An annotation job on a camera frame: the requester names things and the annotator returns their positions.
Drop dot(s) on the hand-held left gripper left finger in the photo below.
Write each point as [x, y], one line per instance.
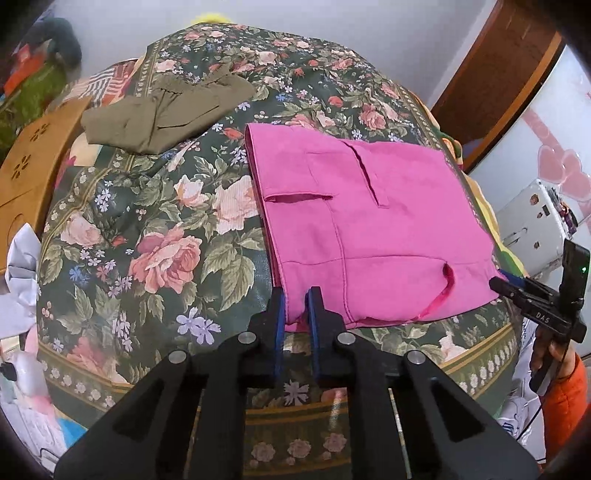
[278, 323]

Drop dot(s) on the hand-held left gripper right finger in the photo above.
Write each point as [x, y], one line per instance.
[315, 323]

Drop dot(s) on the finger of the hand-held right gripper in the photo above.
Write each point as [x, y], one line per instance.
[510, 287]

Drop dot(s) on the pink pants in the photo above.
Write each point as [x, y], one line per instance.
[360, 221]

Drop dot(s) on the person's right forearm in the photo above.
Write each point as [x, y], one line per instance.
[565, 401]

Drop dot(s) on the olive green pants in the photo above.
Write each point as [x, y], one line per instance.
[166, 115]

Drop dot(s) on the person's right hand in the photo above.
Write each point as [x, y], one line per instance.
[547, 350]

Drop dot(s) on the white sewing machine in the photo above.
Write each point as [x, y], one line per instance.
[535, 221]

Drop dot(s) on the floral blanket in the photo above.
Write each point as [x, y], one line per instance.
[184, 240]

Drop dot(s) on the white cabinet with pink hearts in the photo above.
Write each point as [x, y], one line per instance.
[540, 138]

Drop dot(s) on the wooden door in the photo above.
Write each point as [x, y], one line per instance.
[498, 78]

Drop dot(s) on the white plastic bag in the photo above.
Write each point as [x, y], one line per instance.
[21, 258]

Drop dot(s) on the wooden board with cutouts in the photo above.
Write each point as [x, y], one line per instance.
[34, 161]

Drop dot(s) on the green cloth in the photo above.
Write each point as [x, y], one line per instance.
[27, 97]

